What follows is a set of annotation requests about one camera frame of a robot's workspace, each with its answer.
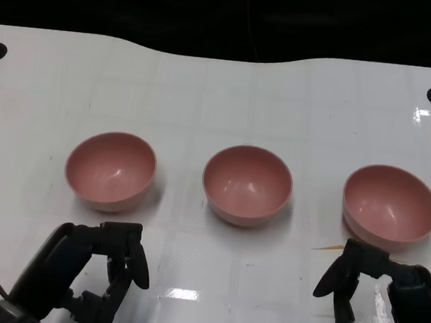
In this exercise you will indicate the orange sliver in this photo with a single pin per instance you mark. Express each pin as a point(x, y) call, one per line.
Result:
point(329, 248)

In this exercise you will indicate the pink plastic bowl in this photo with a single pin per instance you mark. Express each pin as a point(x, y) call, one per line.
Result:
point(109, 170)
point(391, 203)
point(247, 183)

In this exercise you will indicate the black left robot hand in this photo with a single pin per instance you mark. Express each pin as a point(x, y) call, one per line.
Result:
point(57, 261)

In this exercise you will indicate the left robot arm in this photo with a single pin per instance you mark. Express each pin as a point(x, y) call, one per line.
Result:
point(2, 311)

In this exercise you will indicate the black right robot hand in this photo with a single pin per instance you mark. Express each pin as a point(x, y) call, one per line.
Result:
point(415, 303)

